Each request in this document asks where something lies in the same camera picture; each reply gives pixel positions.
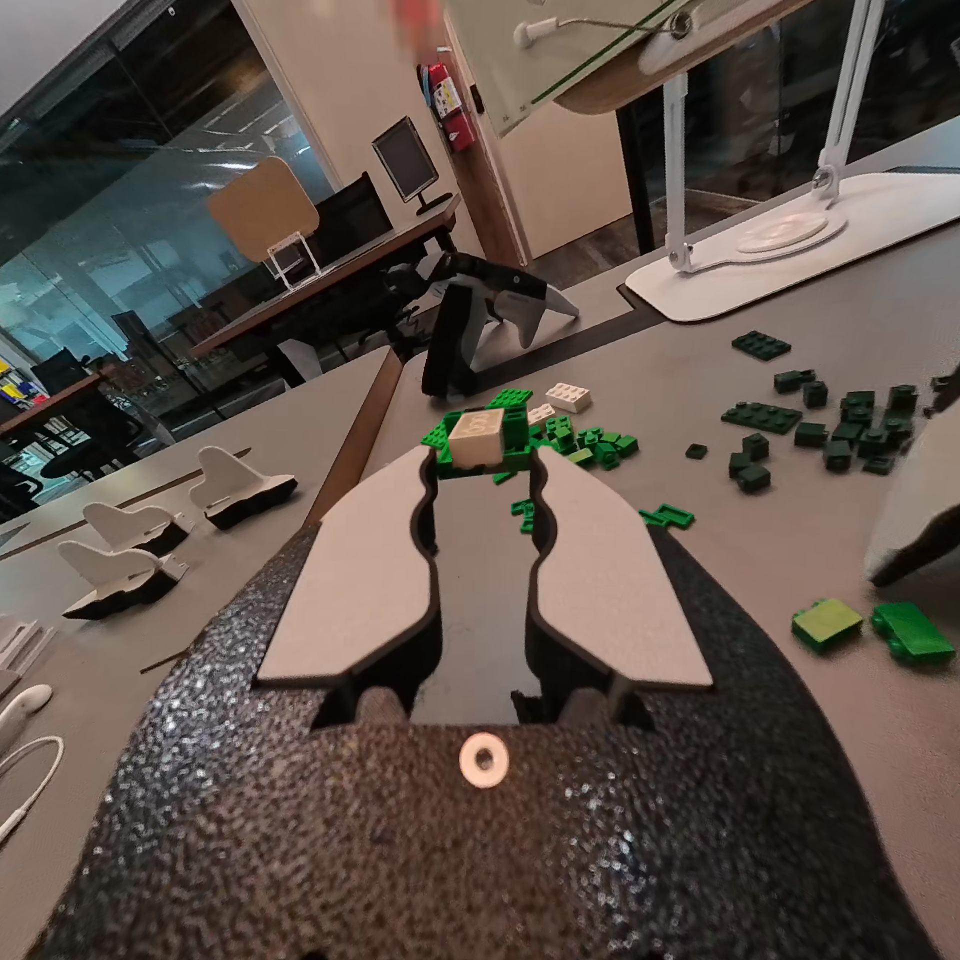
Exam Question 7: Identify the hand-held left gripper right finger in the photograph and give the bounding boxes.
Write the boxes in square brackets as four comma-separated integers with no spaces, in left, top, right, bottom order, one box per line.
[525,445,714,691]

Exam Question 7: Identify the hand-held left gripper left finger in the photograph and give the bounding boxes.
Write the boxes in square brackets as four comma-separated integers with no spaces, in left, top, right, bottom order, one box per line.
[256,445,445,690]

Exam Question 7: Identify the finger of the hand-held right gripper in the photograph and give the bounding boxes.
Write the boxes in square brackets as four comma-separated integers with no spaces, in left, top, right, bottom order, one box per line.
[862,414,960,588]

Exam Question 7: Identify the green and white lego assembly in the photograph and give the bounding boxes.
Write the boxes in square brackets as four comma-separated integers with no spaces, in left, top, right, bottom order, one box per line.
[435,405,535,479]

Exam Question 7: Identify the pile of bright green lego pieces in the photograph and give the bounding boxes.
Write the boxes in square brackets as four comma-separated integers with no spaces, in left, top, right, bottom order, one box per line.
[420,388,695,532]

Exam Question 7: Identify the pile of dark green lego pieces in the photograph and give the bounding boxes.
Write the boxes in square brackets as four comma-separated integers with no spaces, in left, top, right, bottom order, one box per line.
[686,330,960,494]

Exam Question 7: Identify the lego instruction book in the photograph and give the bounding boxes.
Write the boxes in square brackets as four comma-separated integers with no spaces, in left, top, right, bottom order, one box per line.
[442,0,680,138]

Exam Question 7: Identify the black and white spare gripper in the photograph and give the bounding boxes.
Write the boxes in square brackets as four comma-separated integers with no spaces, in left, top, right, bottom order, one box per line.
[386,251,580,399]

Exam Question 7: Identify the white book stand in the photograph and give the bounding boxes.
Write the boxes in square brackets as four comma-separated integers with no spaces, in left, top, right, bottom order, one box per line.
[555,0,960,325]

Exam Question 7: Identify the wooden top office desk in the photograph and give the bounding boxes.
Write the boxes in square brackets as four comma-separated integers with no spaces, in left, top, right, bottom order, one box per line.
[0,371,102,436]
[191,193,460,376]

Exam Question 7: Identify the clear acrylic stand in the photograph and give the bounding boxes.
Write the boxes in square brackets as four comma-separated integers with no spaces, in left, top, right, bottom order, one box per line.
[266,232,320,290]

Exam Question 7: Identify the black office chair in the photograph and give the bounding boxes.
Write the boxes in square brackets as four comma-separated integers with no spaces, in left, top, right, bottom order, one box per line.
[315,171,391,260]

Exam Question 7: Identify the cork board sign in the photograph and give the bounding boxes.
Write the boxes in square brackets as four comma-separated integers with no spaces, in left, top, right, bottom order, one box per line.
[207,156,320,264]

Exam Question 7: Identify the red fire extinguisher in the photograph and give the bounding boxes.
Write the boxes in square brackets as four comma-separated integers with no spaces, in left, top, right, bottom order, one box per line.
[417,46,477,153]

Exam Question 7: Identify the white wired earphones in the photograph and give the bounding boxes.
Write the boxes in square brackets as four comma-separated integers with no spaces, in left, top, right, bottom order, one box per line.
[0,684,65,849]

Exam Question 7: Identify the white page holder cord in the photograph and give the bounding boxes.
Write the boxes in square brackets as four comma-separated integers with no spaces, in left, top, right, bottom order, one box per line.
[513,15,695,48]

